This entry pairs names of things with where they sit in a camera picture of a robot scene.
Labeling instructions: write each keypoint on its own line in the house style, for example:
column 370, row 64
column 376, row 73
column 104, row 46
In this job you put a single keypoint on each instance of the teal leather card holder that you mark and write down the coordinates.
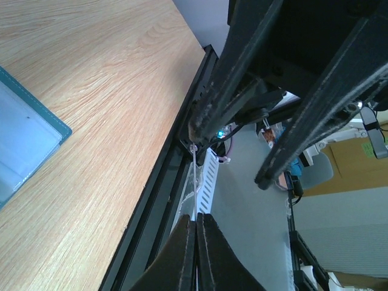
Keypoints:
column 30, row 135

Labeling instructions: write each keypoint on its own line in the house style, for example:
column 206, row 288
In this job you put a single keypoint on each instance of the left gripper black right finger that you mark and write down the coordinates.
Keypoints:
column 218, row 266

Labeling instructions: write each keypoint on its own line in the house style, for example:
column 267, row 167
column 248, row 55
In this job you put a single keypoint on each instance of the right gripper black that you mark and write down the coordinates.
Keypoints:
column 331, row 53

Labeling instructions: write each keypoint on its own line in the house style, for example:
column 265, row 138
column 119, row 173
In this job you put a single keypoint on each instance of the black mounting rail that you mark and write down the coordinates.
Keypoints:
column 151, row 223

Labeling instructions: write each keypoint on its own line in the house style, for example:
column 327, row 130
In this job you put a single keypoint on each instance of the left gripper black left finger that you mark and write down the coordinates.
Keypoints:
column 174, row 267

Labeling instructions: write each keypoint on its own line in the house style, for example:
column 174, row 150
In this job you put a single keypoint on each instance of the white slotted cable duct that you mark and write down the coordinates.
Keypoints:
column 207, row 182

